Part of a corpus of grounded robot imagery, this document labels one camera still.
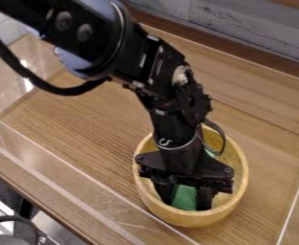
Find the green rectangular block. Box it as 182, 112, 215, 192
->
168, 147, 218, 212

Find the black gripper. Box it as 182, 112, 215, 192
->
135, 140, 234, 211

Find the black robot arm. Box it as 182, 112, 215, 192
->
0, 0, 234, 211

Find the clear acrylic tray wall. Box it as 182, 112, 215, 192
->
0, 9, 299, 245

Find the black cable bottom left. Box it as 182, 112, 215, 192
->
0, 215, 43, 245

